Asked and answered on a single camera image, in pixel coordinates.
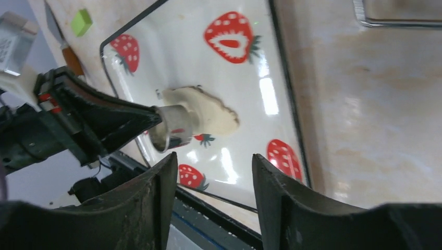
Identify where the strawberry print rectangular tray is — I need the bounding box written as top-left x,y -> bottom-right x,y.
100,1 -> 311,209

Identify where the metal dough scraper wooden handle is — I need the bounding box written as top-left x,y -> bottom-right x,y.
43,0 -> 85,77

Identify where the green rectangular block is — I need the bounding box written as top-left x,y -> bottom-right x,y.
70,8 -> 93,37

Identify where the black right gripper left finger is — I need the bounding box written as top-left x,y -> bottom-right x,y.
1,153 -> 178,249

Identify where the white dough lump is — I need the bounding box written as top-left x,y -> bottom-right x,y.
162,86 -> 240,136

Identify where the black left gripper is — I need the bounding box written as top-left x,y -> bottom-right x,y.
1,67 -> 161,174

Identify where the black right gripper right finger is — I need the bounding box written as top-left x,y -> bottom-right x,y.
252,154 -> 441,249

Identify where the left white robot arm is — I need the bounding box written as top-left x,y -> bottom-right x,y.
1,11 -> 161,175

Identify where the wooden dough roller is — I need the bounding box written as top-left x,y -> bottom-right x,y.
353,0 -> 441,30

